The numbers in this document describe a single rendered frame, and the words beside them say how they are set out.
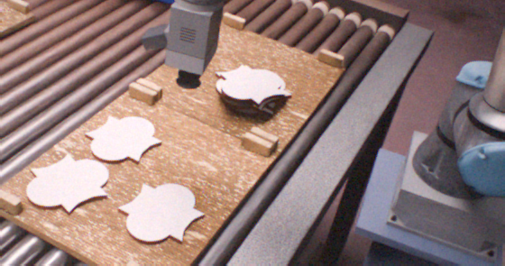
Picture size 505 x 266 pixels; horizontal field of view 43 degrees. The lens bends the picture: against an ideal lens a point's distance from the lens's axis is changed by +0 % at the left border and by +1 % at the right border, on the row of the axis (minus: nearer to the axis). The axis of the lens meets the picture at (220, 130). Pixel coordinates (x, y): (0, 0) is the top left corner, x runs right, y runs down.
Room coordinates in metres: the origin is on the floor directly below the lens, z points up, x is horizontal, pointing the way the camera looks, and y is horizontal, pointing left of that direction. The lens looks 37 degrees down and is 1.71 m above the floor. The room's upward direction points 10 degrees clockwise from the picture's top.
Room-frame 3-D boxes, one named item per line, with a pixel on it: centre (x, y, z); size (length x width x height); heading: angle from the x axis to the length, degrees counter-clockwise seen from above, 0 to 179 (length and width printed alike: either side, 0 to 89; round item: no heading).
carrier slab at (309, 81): (1.22, -0.04, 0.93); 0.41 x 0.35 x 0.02; 158
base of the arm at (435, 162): (0.97, -0.45, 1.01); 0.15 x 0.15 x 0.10
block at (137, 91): (1.07, 0.17, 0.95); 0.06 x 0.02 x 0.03; 67
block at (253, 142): (0.97, -0.08, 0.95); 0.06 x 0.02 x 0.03; 67
